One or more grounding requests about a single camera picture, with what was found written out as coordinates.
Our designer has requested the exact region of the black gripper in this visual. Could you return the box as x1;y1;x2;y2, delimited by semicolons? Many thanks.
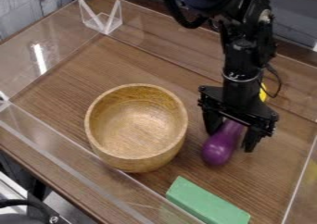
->
198;71;278;153

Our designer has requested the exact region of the green rectangular block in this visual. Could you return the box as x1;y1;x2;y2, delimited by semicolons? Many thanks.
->
166;176;251;224

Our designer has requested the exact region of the clear acrylic tray enclosure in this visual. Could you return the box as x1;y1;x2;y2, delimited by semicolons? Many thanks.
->
0;0;317;224

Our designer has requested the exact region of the yellow toy lemon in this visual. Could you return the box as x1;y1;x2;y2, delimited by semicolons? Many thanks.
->
258;83;267;102

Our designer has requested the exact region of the brown wooden bowl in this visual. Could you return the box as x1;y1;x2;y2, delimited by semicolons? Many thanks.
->
84;83;188;173

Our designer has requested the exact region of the purple toy eggplant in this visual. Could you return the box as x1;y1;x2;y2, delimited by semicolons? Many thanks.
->
202;119;243;166

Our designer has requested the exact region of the black cable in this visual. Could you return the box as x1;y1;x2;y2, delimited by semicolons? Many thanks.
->
0;198;44;224

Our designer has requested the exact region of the clear acrylic corner bracket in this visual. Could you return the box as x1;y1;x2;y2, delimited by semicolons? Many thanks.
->
77;0;123;35

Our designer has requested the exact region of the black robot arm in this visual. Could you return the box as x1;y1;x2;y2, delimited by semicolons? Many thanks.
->
162;0;278;153

